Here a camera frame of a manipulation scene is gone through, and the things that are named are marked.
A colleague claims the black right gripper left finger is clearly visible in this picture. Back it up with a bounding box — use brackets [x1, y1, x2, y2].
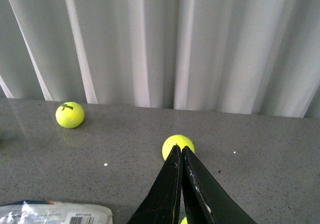
[128, 145, 183, 224]

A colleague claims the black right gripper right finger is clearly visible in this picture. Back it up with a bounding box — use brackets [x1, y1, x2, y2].
[182, 147, 255, 224]

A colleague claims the Wilson tennis ball can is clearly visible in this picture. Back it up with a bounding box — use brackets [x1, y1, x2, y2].
[0, 200, 113, 224]

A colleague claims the tennis ball under gripper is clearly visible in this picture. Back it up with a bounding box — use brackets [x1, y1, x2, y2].
[180, 217, 188, 224]

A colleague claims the plain right tennis ball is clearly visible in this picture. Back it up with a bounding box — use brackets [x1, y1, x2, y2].
[161, 134, 195, 160]

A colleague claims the far Wilson tennis ball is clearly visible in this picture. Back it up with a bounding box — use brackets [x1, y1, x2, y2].
[55, 102, 85, 129]

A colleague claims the white pleated curtain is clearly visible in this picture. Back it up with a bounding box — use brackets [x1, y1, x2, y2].
[0, 0, 320, 118]

